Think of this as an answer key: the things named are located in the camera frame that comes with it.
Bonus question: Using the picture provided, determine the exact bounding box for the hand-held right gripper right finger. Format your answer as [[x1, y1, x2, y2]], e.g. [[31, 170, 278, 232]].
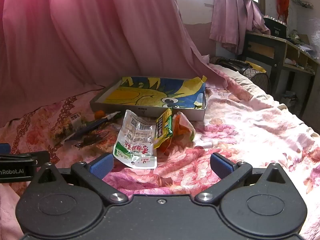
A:
[[194, 153, 292, 204]]

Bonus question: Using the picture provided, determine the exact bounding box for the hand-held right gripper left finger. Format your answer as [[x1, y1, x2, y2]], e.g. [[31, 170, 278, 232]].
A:
[[30, 153, 129, 204]]

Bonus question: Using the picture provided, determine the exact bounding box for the dark dried plum packet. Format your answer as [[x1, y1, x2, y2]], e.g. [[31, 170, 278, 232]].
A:
[[74, 130, 111, 151]]

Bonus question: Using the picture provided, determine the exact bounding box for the green tube snack packet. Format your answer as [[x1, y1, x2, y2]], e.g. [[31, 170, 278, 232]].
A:
[[60, 112, 122, 143]]

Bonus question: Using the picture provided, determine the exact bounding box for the white green snack packet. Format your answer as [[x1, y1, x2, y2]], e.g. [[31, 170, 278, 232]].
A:
[[113, 109, 158, 169]]

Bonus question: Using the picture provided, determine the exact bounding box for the clear packet with orange snacks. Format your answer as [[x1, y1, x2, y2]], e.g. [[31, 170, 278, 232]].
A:
[[160, 112, 196, 153]]

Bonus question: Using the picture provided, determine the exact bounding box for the yellow green snack packet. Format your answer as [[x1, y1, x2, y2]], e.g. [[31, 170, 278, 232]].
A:
[[153, 108, 174, 149]]

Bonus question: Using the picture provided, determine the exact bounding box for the grey cardboard box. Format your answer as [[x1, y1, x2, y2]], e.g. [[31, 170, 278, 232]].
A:
[[90, 76, 208, 121]]

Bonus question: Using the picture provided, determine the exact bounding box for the pink floral bedsheet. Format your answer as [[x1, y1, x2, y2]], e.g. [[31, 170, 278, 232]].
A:
[[0, 62, 320, 240]]

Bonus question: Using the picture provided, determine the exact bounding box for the clutter under desk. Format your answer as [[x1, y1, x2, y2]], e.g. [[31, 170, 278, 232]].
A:
[[280, 90, 298, 108]]

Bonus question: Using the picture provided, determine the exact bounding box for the black bag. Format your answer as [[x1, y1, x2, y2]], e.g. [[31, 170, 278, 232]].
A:
[[212, 56, 248, 72]]

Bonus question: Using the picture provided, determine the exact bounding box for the yellow bag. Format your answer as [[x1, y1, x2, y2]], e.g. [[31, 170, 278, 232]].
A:
[[245, 60, 267, 74]]

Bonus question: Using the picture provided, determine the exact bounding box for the pink bed curtain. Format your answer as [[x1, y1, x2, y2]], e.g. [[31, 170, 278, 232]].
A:
[[0, 0, 227, 128]]

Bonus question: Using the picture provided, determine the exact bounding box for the pile of papers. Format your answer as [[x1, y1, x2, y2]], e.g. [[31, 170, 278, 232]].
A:
[[287, 29, 320, 58]]

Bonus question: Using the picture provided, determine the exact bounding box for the black box with bottles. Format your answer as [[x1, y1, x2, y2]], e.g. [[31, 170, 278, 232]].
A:
[[263, 15, 288, 39]]

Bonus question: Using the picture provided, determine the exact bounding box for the lilac window curtain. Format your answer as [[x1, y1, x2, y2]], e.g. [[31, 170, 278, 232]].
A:
[[209, 0, 271, 54]]

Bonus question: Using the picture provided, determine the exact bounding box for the wooden desk with black frame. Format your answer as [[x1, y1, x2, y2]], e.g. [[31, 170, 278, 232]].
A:
[[241, 31, 320, 120]]

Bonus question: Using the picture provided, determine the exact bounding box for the wire wall rack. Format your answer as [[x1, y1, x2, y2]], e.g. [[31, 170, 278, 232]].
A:
[[290, 0, 314, 9]]

